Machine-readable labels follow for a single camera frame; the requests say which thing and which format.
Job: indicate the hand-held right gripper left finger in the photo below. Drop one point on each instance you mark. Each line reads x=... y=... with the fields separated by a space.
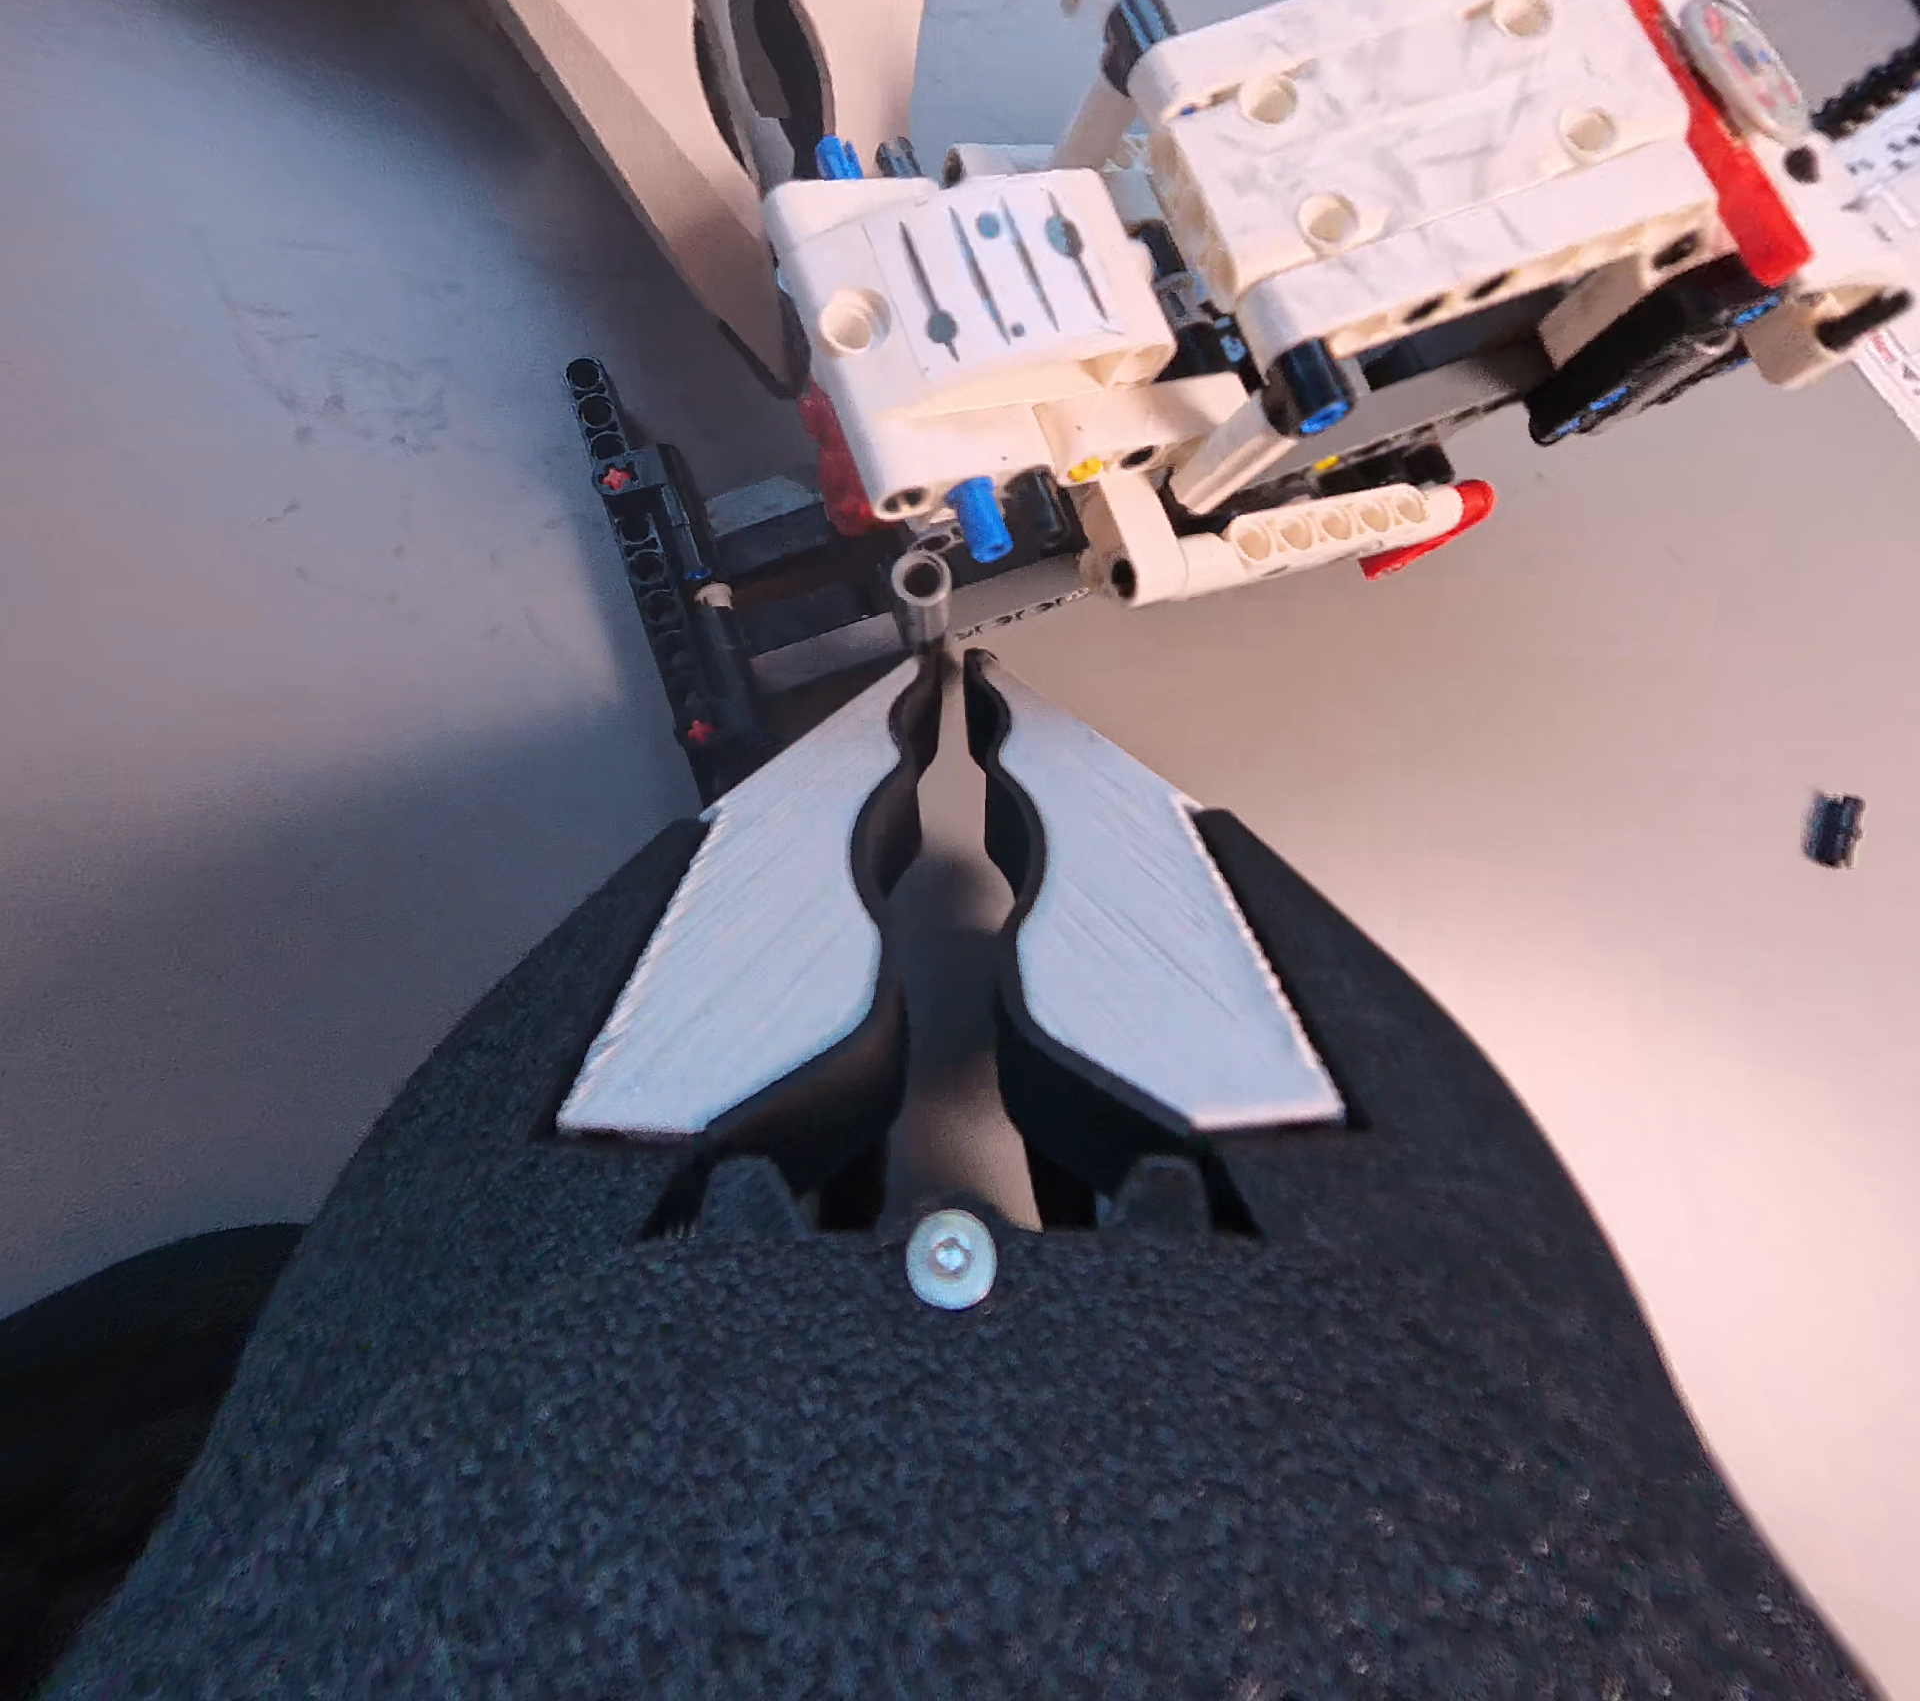
x=751 y=981

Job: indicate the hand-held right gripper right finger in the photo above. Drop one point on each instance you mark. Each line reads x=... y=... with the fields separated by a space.
x=1155 y=981

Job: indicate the grey tube brick piece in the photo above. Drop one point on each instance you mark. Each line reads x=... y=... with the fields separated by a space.
x=922 y=598

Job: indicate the white toy brick truck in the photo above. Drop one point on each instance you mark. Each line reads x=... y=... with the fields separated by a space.
x=1425 y=141

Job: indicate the grey desk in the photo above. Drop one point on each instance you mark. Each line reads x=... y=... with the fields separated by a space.
x=374 y=530

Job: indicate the small black pin piece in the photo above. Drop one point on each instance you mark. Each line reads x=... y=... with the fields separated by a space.
x=1832 y=831

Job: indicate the white sticker sheet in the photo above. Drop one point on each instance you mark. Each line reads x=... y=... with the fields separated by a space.
x=1898 y=380

